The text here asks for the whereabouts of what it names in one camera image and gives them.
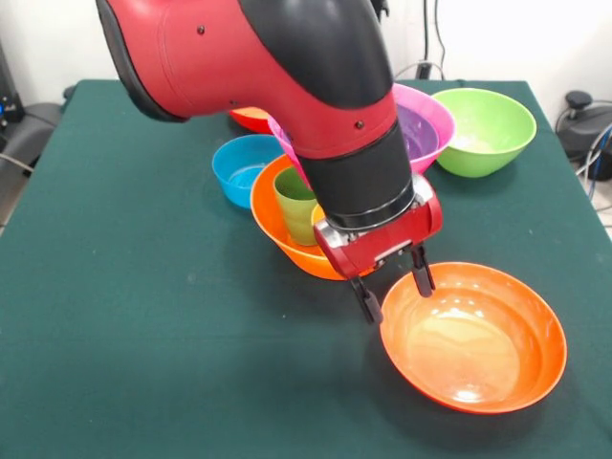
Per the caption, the blue cable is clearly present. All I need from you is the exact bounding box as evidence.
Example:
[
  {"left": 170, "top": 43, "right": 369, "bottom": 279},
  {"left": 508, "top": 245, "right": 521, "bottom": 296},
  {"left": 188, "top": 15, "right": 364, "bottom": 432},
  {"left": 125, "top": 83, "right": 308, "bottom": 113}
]
[{"left": 585, "top": 121, "right": 612, "bottom": 183}]

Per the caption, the orange plastic bowl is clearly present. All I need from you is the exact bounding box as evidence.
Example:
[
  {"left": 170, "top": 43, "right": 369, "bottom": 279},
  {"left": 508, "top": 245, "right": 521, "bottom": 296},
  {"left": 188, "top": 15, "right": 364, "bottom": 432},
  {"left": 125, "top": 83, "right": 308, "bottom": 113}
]
[{"left": 250, "top": 153, "right": 379, "bottom": 281}]

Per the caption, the blue plastic bowl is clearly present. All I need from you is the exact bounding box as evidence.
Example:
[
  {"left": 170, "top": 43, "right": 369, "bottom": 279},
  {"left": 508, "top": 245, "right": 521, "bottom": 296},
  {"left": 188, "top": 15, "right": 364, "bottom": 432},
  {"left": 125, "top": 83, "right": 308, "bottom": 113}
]
[{"left": 211, "top": 134, "right": 288, "bottom": 209}]

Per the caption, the black computer tower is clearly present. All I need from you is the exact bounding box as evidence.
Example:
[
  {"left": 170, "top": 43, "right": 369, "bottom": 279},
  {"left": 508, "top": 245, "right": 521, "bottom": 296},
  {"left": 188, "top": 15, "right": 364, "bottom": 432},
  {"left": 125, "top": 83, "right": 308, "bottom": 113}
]
[{"left": 0, "top": 37, "right": 25, "bottom": 140}]

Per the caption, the green plastic bowl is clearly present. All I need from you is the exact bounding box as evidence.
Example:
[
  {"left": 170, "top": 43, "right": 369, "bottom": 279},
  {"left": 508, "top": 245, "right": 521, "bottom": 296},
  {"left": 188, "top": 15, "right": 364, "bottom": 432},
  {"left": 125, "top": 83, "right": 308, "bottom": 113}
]
[{"left": 431, "top": 87, "right": 537, "bottom": 179}]

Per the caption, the purple plastic bowl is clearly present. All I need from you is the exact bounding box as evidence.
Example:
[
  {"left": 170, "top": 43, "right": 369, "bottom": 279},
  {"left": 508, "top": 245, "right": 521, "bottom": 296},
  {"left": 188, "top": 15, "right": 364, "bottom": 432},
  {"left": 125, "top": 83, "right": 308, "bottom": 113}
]
[{"left": 395, "top": 103, "right": 440, "bottom": 162}]

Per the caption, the grey cable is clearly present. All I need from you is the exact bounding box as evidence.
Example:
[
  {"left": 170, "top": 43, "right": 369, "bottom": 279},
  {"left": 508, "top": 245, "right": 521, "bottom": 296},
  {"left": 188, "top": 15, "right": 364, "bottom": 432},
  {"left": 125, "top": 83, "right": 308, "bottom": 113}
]
[{"left": 0, "top": 151, "right": 35, "bottom": 174}]

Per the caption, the black hanging cable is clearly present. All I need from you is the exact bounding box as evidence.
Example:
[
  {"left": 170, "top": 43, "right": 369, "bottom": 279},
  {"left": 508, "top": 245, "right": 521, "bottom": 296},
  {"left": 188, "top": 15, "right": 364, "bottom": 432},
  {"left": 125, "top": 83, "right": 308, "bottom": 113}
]
[{"left": 394, "top": 0, "right": 449, "bottom": 80}]

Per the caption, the dark green table cloth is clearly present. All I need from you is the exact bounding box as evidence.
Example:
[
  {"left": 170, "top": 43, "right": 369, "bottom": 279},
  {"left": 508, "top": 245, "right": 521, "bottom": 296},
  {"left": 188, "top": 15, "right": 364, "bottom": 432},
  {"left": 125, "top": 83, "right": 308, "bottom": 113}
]
[{"left": 0, "top": 78, "right": 612, "bottom": 459}]

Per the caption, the pink plastic bowl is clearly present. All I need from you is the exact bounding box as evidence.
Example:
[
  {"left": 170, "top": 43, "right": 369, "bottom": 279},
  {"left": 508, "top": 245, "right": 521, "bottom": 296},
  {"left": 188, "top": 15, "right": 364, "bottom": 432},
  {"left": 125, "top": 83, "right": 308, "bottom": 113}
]
[{"left": 267, "top": 83, "right": 457, "bottom": 176}]

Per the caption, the green plastic cup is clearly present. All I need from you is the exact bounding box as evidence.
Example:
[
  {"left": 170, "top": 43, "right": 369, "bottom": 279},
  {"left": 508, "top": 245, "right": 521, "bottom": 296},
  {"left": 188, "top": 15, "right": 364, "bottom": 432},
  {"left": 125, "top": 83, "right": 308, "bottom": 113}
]
[{"left": 273, "top": 166, "right": 319, "bottom": 247}]

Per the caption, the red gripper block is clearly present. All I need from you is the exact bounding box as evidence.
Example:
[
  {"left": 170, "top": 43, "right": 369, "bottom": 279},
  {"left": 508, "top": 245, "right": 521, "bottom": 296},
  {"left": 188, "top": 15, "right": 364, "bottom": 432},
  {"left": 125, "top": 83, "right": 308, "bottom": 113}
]
[{"left": 313, "top": 174, "right": 445, "bottom": 325}]

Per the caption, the red plastic bowl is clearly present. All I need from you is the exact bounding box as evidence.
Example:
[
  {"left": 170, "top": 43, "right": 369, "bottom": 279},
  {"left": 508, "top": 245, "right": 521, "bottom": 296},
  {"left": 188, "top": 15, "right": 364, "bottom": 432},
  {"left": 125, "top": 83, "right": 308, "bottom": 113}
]
[
  {"left": 381, "top": 261, "right": 568, "bottom": 414},
  {"left": 229, "top": 105, "right": 276, "bottom": 135}
]

